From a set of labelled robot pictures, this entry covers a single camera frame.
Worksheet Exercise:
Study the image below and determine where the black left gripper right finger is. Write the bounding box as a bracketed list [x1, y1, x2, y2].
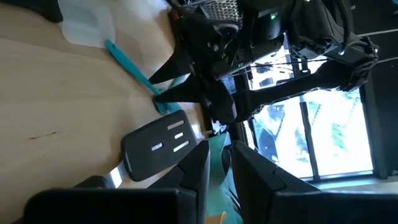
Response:
[231, 141, 398, 224]

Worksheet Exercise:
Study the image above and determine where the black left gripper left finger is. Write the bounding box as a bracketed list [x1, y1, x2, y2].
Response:
[24, 139, 211, 224]

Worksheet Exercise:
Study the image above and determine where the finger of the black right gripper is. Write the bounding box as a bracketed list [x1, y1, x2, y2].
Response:
[154, 74, 208, 104]
[148, 46, 195, 85]

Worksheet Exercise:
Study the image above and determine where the long teal spatula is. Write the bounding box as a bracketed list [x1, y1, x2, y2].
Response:
[104, 39, 183, 115]

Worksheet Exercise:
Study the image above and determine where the slotted black turner red-dot handle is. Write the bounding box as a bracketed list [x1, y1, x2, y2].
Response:
[74, 109, 198, 189]

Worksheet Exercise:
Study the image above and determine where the orange plastic bin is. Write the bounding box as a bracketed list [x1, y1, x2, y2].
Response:
[205, 211, 228, 224]

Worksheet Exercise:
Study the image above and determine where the teal plastic tray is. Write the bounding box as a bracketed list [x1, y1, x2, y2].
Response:
[205, 132, 245, 224]

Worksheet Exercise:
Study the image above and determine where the steel box grater red trim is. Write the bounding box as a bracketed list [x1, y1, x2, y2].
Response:
[198, 0, 243, 30]

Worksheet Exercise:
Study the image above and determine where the white silicone spatula black handle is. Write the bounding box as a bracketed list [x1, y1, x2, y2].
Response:
[0, 0, 116, 49]

